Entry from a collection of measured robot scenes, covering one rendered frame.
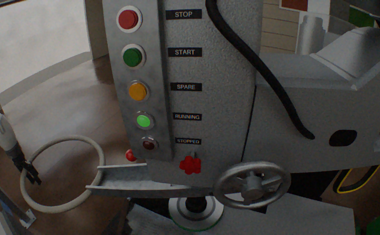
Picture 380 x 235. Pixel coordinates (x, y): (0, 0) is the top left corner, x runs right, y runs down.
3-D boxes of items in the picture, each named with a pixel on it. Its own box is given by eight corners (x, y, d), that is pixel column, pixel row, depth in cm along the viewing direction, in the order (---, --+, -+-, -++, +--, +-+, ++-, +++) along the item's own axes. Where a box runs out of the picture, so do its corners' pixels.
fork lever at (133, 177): (268, 148, 56) (268, 138, 54) (281, 196, 40) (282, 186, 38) (106, 168, 74) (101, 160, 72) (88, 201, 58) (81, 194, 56)
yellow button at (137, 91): (148, 98, 26) (146, 81, 24) (146, 101, 25) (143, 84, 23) (132, 97, 26) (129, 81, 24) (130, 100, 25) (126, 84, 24)
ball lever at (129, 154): (157, 157, 43) (155, 148, 41) (154, 167, 40) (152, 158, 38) (130, 154, 44) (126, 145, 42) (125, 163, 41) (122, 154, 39)
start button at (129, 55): (144, 64, 23) (141, 46, 21) (141, 67, 22) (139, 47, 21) (127, 65, 23) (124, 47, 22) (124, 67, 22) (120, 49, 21)
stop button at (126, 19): (140, 27, 20) (138, 8, 19) (137, 28, 19) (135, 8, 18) (122, 30, 20) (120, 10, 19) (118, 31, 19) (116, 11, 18)
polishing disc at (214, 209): (162, 192, 69) (162, 190, 68) (208, 177, 75) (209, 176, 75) (179, 238, 52) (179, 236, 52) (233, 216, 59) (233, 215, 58)
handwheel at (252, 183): (270, 177, 40) (288, 129, 32) (277, 211, 32) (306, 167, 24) (211, 176, 42) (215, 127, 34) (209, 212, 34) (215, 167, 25)
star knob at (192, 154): (202, 159, 34) (202, 144, 32) (200, 176, 30) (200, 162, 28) (183, 158, 34) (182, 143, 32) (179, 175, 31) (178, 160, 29)
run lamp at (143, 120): (153, 124, 29) (151, 111, 27) (150, 129, 28) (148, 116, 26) (139, 123, 29) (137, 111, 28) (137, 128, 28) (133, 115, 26)
